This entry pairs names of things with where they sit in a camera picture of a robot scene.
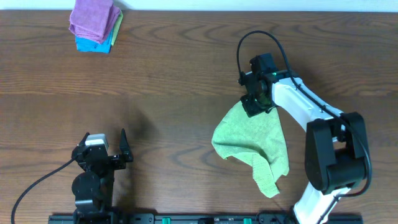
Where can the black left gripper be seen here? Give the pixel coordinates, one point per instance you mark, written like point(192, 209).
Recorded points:
point(101, 158)

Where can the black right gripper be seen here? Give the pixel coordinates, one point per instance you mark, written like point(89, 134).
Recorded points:
point(252, 104)

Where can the green microfiber cloth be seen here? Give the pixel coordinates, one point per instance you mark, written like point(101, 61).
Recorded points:
point(257, 141)

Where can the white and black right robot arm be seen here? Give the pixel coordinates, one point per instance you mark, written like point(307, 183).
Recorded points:
point(336, 149)

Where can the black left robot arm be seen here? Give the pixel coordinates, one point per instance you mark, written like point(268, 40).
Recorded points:
point(93, 189)

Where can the folded blue cloth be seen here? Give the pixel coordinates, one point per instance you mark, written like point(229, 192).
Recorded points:
point(86, 45)

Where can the folded purple cloth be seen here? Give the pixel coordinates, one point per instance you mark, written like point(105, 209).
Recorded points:
point(93, 19)

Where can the folded yellow-green cloth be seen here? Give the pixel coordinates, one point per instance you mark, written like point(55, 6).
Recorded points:
point(116, 28)

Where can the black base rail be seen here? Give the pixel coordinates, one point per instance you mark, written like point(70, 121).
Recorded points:
point(149, 218)

